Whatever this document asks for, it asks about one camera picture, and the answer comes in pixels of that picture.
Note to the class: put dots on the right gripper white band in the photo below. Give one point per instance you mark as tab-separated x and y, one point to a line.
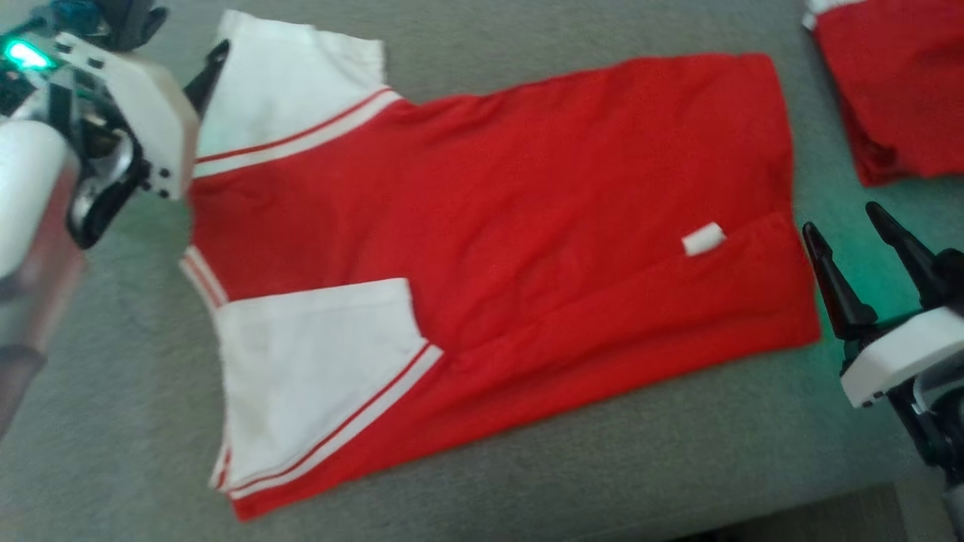
896	357

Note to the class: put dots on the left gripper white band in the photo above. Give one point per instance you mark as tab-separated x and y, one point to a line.
143	105

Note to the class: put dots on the red shorts with white stripe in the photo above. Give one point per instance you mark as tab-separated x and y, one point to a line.
896	90

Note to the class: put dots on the red and white jersey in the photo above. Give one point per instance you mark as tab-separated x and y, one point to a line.
527	188

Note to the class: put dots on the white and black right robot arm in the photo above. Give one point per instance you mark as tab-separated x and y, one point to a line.
934	436

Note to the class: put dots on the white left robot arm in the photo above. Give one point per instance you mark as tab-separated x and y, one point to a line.
30	211

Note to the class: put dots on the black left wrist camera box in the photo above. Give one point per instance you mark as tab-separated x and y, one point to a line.
132	22

